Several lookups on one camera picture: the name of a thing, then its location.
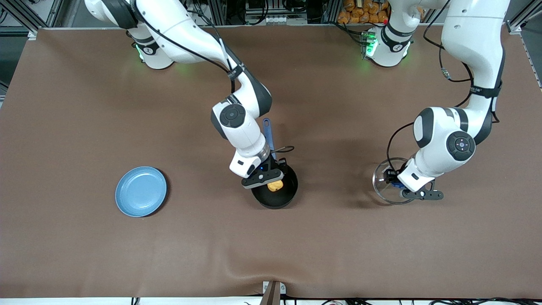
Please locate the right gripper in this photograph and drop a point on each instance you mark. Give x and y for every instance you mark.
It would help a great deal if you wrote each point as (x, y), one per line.
(272, 163)

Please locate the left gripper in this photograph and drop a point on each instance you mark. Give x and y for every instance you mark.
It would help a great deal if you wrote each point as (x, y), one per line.
(393, 176)

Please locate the glass lid with blue knob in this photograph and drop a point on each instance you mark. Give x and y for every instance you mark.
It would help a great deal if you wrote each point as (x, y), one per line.
(383, 193)

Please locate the yellow potato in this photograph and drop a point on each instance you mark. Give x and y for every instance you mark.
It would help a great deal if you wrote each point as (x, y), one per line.
(276, 186)

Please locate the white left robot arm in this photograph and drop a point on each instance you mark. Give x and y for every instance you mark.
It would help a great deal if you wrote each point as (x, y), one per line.
(444, 135)

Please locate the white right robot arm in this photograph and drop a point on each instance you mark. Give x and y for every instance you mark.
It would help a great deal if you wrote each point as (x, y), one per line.
(237, 127)

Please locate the brown table mat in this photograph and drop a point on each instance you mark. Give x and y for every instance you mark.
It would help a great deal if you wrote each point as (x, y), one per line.
(271, 254)

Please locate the blue round plate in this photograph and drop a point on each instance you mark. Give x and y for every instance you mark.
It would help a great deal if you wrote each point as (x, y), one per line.
(142, 190)

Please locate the white power strip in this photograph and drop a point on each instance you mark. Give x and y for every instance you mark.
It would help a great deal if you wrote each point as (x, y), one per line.
(273, 19)

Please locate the pile of orange objects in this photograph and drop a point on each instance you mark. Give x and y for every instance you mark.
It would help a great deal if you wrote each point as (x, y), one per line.
(360, 12)

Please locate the grey table edge bracket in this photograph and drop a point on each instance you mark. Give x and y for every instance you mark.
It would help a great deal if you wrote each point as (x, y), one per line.
(283, 288)

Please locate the aluminium frame profile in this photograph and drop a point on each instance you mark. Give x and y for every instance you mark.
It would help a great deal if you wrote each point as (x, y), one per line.
(218, 12)

